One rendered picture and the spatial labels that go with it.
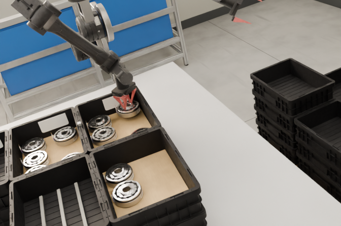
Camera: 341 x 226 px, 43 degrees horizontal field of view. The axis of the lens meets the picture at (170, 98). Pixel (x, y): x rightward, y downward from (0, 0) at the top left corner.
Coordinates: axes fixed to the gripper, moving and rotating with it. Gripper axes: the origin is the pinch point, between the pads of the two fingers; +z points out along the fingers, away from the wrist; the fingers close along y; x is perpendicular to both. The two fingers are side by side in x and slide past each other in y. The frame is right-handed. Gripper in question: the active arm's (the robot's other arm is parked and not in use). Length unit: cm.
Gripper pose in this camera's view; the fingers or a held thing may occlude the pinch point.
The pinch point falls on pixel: (127, 103)
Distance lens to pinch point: 195.6
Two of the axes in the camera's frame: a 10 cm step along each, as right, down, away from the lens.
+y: 5.0, -5.0, 7.0
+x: -8.5, -1.5, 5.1
